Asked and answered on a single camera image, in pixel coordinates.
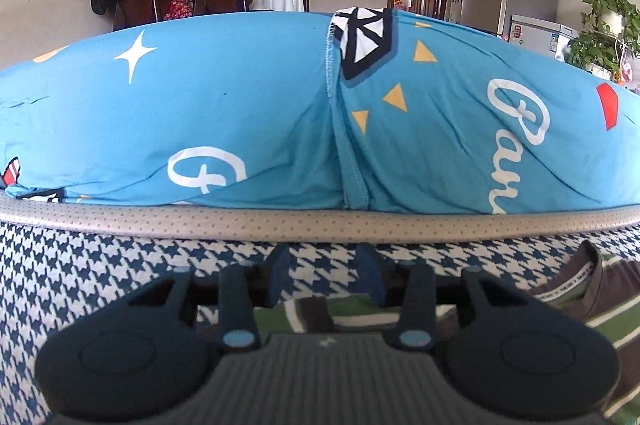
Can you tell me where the large leafy potted plant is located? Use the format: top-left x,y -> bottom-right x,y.
567,0 -> 640,82

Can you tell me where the white chest freezer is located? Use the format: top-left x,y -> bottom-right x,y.
507,14 -> 581,61

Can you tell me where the blue printed sofa cover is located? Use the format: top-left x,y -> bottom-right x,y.
0,6 -> 640,216

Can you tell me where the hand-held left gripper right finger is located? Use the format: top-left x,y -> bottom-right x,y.
357,244 -> 537,351

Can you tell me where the green brown striped shirt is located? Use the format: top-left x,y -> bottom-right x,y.
197,240 -> 640,425

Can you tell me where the red floral cloth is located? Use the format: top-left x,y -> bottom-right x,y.
162,0 -> 194,22

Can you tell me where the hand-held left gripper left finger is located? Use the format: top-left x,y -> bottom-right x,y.
117,244 -> 298,351

